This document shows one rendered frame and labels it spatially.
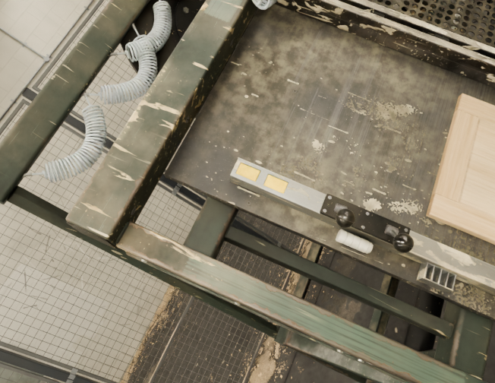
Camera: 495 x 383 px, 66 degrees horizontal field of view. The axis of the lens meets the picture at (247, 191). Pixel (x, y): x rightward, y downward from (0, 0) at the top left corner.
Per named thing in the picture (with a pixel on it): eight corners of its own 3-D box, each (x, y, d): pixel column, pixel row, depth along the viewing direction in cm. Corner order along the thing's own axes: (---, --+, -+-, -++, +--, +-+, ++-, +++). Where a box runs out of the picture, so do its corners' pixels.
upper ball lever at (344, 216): (344, 219, 86) (351, 232, 73) (328, 212, 87) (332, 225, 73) (351, 204, 86) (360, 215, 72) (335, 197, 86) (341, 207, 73)
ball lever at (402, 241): (394, 241, 85) (411, 258, 72) (378, 234, 85) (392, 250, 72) (401, 226, 85) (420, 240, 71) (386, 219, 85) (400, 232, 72)
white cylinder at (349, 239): (334, 242, 87) (366, 256, 87) (337, 238, 85) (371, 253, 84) (338, 230, 88) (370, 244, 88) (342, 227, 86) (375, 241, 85)
